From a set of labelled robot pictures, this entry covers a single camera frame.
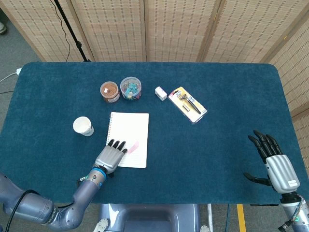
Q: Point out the bamboo folding screen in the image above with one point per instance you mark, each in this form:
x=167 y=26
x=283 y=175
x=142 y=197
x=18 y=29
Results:
x=173 y=29

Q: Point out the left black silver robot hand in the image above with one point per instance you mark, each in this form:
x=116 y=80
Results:
x=109 y=158

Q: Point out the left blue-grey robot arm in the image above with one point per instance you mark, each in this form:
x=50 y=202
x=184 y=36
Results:
x=79 y=200

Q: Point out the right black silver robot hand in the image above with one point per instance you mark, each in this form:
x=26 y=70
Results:
x=281 y=172

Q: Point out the razor in yellow blister pack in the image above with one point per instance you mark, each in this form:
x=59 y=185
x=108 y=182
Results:
x=187 y=105

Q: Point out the yellow floor tape strip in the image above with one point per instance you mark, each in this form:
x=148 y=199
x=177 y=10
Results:
x=241 y=217

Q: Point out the clear jar of binder clips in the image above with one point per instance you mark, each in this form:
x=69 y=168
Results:
x=130 y=90

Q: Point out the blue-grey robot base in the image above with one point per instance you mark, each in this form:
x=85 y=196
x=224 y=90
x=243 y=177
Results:
x=149 y=217

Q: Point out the black tripod stand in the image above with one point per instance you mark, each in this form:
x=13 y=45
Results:
x=72 y=31

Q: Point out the white spiral notebook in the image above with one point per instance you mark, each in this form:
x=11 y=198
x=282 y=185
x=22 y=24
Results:
x=130 y=128

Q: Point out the small pink paper strip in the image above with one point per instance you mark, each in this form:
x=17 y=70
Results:
x=133 y=148

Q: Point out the clear jar of rubber bands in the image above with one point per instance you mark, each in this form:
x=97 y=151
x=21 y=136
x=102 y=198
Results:
x=109 y=93

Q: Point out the white paper cup blue flower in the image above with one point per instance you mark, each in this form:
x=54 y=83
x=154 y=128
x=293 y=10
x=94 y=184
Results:
x=82 y=125

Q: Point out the small white cardboard box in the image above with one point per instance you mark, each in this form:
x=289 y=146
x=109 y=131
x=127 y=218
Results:
x=160 y=93

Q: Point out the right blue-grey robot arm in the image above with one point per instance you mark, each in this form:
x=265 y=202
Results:
x=293 y=210

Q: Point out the blue table mat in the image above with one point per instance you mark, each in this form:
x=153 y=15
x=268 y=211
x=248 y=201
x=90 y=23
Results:
x=205 y=157

